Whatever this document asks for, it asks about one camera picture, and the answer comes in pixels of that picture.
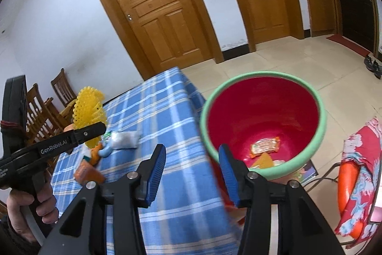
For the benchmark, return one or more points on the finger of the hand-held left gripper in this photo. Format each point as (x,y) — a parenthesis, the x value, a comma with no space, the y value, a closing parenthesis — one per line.
(89,131)

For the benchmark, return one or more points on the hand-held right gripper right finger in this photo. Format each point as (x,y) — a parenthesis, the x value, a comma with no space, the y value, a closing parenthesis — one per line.
(228,180)

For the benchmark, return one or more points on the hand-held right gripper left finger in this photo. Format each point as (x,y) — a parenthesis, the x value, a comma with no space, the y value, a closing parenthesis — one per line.
(156,174)

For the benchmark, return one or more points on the yellow foam fruit net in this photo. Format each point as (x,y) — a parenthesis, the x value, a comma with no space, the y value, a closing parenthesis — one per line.
(264,161)
(86,111)

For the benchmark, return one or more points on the orange snack wrapper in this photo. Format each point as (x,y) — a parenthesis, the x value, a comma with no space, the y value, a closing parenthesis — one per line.
(264,146)

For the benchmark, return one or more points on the white tissue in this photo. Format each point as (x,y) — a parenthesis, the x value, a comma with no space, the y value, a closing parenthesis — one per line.
(280,162)

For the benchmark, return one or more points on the red basin with green rim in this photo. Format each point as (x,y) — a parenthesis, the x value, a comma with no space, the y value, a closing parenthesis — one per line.
(262,111)

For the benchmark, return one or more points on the person's left hand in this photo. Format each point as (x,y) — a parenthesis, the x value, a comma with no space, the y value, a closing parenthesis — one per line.
(15,213)

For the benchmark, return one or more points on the white green medicine box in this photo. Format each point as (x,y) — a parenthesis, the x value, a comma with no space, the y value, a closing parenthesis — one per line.
(107,149)

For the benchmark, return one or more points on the yellow seat cushion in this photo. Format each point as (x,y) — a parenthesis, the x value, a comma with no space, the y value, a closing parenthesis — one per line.
(68,110)

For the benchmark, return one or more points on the white gloves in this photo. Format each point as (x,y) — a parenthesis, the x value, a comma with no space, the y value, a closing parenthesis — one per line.
(125,140)

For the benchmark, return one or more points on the orange cardboard box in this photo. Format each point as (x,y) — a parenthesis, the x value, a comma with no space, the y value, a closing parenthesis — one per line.
(88,173)

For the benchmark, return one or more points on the wooden chair with cushion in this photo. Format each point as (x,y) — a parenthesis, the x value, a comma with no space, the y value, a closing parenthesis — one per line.
(62,84)

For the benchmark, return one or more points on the tall wooden chair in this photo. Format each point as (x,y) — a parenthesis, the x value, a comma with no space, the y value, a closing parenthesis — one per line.
(38,111)

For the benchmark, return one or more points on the blue plaid tablecloth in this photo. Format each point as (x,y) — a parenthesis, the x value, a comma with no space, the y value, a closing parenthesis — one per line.
(167,111)

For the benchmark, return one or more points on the printed paper booklet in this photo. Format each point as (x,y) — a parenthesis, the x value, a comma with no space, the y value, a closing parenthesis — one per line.
(307,173)

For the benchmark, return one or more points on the orange plastic chair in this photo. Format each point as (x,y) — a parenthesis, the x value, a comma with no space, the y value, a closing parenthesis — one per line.
(347,183)

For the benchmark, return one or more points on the red printed cloth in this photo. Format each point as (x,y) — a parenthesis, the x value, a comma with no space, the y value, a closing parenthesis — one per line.
(364,168)

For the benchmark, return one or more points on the wooden panel door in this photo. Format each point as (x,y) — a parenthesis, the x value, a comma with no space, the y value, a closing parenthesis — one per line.
(155,4)

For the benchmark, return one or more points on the red floor mat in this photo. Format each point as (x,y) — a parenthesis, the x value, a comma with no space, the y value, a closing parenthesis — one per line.
(346,43)

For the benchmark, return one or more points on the dark shoe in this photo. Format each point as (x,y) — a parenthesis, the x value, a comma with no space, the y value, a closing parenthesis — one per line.
(378,69)
(370,62)

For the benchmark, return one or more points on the wooden wall panel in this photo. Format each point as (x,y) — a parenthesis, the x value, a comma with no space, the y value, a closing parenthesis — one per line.
(319,10)

